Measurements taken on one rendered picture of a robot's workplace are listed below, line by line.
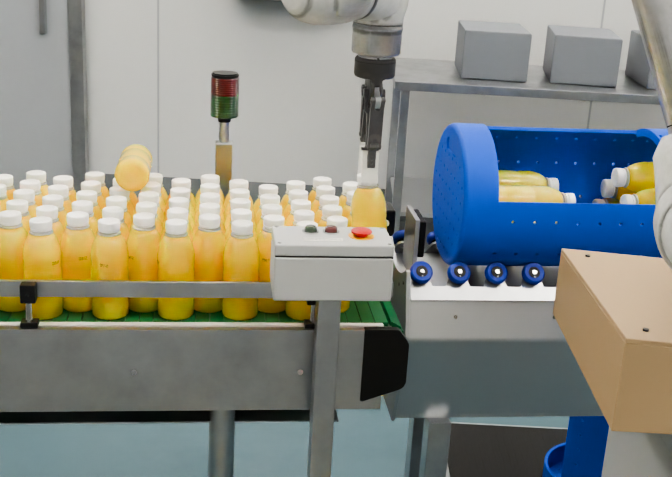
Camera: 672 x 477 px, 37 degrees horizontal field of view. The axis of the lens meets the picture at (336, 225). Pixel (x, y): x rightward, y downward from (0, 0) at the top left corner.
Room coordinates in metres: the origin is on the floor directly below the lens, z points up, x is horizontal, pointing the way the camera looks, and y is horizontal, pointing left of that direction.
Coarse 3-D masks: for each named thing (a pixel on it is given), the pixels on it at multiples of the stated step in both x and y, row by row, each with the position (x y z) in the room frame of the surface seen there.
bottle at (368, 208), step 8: (360, 192) 1.78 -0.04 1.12; (368, 192) 1.77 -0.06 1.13; (376, 192) 1.78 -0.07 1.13; (352, 200) 1.79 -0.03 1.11; (360, 200) 1.77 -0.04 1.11; (368, 200) 1.77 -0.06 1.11; (376, 200) 1.77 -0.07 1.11; (384, 200) 1.79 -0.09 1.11; (352, 208) 1.78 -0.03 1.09; (360, 208) 1.76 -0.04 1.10; (368, 208) 1.76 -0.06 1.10; (376, 208) 1.76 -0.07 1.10; (384, 208) 1.78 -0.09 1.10; (352, 216) 1.78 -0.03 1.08; (360, 216) 1.76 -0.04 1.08; (368, 216) 1.76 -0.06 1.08; (376, 216) 1.76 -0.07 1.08; (384, 216) 1.78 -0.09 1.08; (352, 224) 1.78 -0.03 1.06; (360, 224) 1.76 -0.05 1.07; (368, 224) 1.76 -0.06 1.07; (376, 224) 1.76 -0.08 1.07; (384, 224) 1.77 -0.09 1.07
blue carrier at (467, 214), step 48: (480, 144) 1.85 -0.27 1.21; (528, 144) 2.05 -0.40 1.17; (576, 144) 2.06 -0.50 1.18; (624, 144) 2.07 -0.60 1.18; (432, 192) 2.04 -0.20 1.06; (480, 192) 1.79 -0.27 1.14; (576, 192) 2.09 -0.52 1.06; (480, 240) 1.79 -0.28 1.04; (528, 240) 1.80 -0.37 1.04; (576, 240) 1.81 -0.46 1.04; (624, 240) 1.83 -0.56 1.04
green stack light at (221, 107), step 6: (216, 96) 2.19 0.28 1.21; (216, 102) 2.19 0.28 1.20; (222, 102) 2.18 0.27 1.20; (228, 102) 2.18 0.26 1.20; (234, 102) 2.19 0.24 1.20; (210, 108) 2.21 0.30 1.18; (216, 108) 2.19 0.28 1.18; (222, 108) 2.18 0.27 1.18; (228, 108) 2.19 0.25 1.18; (234, 108) 2.19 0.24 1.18; (210, 114) 2.21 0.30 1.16; (216, 114) 2.19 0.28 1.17; (222, 114) 2.18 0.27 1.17; (228, 114) 2.19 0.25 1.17; (234, 114) 2.19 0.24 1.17
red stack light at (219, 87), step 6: (216, 78) 2.19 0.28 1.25; (216, 84) 2.19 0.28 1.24; (222, 84) 2.18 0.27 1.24; (228, 84) 2.19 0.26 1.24; (234, 84) 2.19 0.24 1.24; (216, 90) 2.19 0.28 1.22; (222, 90) 2.18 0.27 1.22; (228, 90) 2.19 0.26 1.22; (234, 90) 2.19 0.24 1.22; (222, 96) 2.18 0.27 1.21; (228, 96) 2.19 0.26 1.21; (234, 96) 2.20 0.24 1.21
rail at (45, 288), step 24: (0, 288) 1.60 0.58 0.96; (48, 288) 1.61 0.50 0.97; (72, 288) 1.62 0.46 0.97; (96, 288) 1.62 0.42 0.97; (120, 288) 1.63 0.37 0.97; (144, 288) 1.63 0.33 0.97; (168, 288) 1.64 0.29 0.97; (192, 288) 1.64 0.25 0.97; (216, 288) 1.65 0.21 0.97; (240, 288) 1.66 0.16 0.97; (264, 288) 1.66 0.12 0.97
